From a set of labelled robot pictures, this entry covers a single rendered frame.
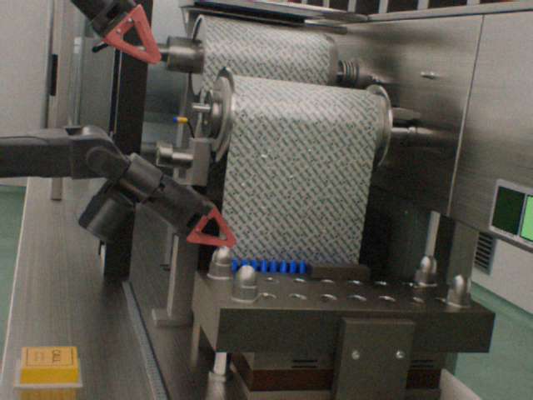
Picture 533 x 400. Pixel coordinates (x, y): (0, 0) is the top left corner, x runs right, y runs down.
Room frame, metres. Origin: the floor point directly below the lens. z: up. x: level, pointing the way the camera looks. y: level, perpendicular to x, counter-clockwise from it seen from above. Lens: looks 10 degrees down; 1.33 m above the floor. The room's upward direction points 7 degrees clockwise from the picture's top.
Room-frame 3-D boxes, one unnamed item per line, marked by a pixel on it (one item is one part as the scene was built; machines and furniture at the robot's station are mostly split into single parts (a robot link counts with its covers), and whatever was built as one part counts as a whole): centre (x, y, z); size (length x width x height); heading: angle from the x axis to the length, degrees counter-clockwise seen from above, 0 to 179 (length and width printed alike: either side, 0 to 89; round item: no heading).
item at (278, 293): (0.99, -0.13, 1.00); 0.40 x 0.16 x 0.06; 108
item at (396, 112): (1.20, -0.21, 1.28); 0.06 x 0.05 x 0.02; 108
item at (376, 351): (0.91, -0.17, 0.96); 0.10 x 0.03 x 0.11; 108
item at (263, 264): (1.07, -0.06, 1.03); 0.21 x 0.04 x 0.03; 108
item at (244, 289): (0.90, 0.01, 1.05); 0.04 x 0.04 x 0.04
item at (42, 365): (0.89, 0.25, 0.91); 0.07 x 0.07 x 0.02; 18
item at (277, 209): (1.09, -0.06, 1.10); 0.23 x 0.01 x 0.18; 108
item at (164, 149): (1.12, 0.16, 1.18); 0.04 x 0.02 x 0.04; 18
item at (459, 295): (1.00, -0.30, 1.05); 0.04 x 0.04 x 0.04
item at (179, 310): (1.13, 0.13, 1.05); 0.06 x 0.05 x 0.31; 108
